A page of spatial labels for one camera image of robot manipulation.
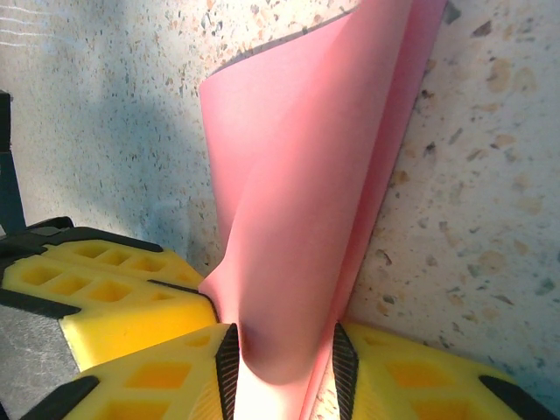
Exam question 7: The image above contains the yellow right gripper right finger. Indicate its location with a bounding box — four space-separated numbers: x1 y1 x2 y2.
331 321 560 420

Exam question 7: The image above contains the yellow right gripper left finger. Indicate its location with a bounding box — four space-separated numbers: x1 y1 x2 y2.
19 322 241 420

